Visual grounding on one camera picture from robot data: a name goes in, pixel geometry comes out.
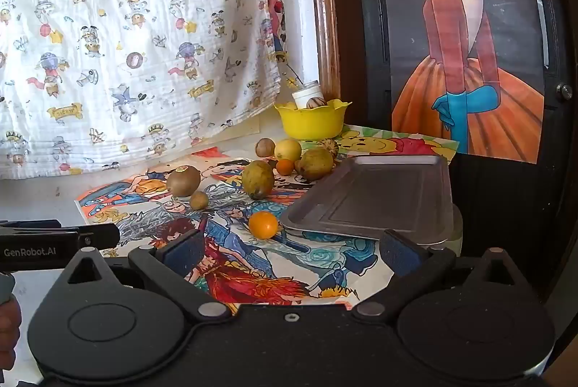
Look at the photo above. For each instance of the yellow lemon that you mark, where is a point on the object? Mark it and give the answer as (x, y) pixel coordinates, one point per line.
(288, 149)

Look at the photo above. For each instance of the metal door knob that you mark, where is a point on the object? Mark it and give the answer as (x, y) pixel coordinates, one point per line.
(565, 91)

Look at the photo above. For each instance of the white jar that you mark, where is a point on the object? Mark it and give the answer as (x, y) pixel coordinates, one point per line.
(306, 91)

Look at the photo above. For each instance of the person's left hand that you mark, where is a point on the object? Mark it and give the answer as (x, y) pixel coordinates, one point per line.
(8, 333)

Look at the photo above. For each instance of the green brown pear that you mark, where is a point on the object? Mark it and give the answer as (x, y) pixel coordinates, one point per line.
(258, 180)

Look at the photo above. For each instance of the small brown kiwi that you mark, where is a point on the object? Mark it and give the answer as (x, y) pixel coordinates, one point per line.
(199, 200)

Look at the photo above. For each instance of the large orange tangerine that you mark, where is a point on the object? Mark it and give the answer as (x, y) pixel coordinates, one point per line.
(263, 225)

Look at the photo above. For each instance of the striped pepino melon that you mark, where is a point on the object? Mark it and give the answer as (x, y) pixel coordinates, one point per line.
(330, 146)

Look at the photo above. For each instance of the white printed blanket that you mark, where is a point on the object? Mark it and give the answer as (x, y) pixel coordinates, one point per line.
(135, 53)

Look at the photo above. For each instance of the green mango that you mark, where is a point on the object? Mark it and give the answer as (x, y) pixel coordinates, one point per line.
(316, 165)

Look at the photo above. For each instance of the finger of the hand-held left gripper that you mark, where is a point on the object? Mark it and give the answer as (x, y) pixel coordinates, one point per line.
(101, 236)

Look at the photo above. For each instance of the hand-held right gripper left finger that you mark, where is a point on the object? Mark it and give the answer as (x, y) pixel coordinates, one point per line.
(183, 254)

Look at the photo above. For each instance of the small orange tangerine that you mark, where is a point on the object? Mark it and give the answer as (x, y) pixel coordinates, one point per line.
(285, 167)

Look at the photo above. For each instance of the brown walnut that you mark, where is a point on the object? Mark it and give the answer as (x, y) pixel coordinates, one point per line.
(264, 147)

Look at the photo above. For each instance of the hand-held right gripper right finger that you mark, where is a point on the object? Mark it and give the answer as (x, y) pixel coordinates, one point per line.
(402, 255)

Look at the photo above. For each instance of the black door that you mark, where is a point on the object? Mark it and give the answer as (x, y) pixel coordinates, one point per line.
(496, 197)

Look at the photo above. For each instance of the yellow bowl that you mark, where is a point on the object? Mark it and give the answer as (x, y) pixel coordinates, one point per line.
(311, 123)

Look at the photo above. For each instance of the wall poster orange dress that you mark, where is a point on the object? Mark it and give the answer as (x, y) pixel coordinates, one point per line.
(474, 107)

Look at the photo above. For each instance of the red cartoon wall poster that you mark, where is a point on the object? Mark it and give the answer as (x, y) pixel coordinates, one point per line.
(273, 8)

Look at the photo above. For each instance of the metal tray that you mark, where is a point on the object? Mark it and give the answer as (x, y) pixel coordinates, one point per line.
(375, 197)

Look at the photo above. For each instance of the silver hair anime drawing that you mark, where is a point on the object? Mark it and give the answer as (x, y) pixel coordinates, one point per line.
(271, 260)

